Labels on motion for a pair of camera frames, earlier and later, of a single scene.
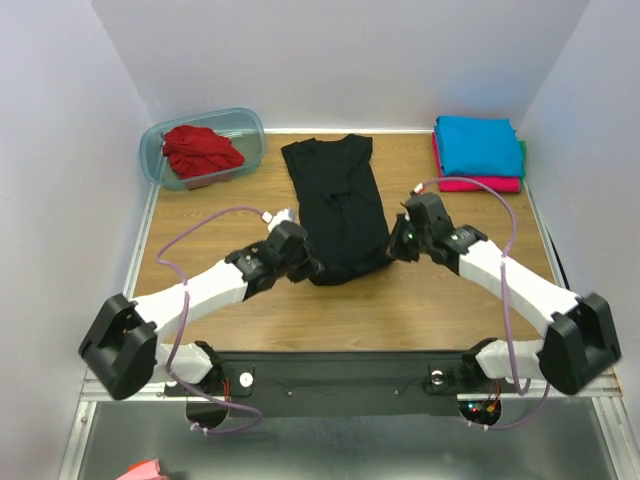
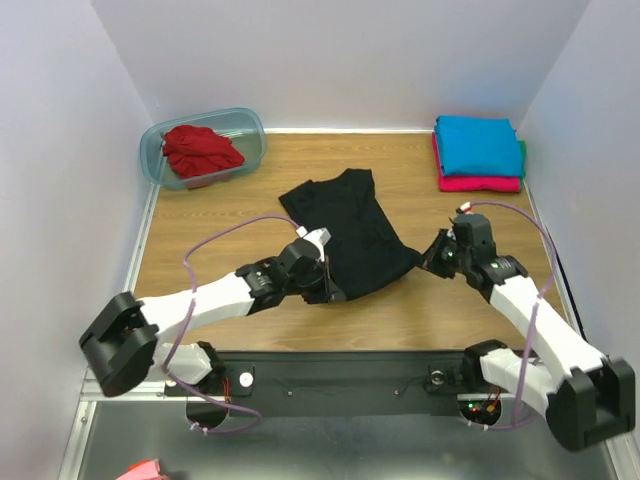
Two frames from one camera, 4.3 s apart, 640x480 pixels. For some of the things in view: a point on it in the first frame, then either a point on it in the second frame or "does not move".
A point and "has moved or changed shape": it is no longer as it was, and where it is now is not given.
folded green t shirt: (522, 181) does not move
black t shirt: (341, 207) has moved or changed shape
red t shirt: (194, 151) does not move
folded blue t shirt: (478, 146) does not move
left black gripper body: (299, 268) to (314, 287)
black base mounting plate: (409, 384) does not move
